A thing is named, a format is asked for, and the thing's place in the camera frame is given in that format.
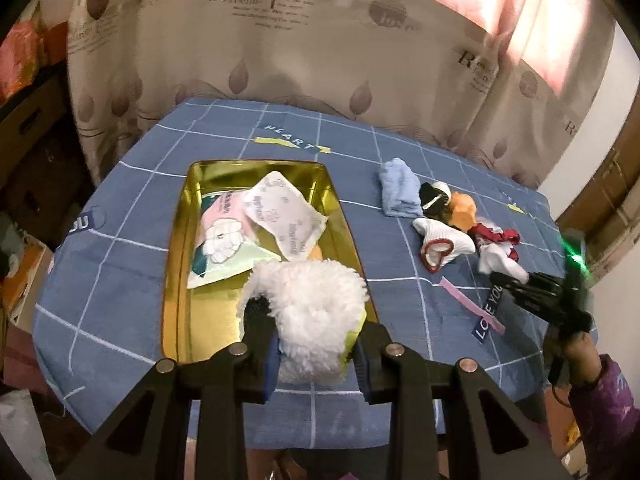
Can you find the metal tin tray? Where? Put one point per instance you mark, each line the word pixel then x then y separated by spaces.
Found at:
pixel 185 270

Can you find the orange plastic bag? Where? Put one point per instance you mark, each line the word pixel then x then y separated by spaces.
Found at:
pixel 25 55

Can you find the person's right forearm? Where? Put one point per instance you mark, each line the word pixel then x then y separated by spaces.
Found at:
pixel 605 410

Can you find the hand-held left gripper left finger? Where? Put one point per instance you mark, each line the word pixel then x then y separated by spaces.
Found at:
pixel 272 365

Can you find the brown wooden panel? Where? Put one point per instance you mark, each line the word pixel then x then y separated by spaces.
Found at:
pixel 610 190

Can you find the white plastic bag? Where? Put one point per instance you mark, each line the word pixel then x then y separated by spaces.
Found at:
pixel 20 435

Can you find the beige leaf print curtain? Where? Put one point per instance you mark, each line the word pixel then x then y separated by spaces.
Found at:
pixel 300 50

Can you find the black sock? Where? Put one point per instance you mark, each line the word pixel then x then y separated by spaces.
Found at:
pixel 434 200

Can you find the pink and green wipes packet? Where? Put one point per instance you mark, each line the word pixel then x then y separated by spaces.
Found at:
pixel 222 245

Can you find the red and white sock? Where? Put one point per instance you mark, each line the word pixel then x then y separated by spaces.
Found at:
pixel 495 237

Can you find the blue checked blanket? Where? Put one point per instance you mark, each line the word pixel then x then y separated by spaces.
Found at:
pixel 430 320

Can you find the orange sock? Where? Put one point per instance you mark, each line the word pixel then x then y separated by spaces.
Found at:
pixel 462 210

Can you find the white fluffy cloth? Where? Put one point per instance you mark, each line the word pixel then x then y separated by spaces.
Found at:
pixel 310 305

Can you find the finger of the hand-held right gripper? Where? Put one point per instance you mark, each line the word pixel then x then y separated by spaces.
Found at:
pixel 555 307
pixel 535 284

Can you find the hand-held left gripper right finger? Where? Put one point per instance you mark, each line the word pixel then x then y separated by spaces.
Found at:
pixel 361 367

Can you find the light blue sock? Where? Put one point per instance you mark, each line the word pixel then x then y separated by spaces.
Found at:
pixel 397 190

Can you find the white sock with red trim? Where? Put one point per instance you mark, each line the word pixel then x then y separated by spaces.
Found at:
pixel 445 237

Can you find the small cardboard box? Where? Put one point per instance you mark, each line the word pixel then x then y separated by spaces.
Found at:
pixel 22 285

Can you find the white printed packet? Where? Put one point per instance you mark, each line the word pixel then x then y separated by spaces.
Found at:
pixel 285 210

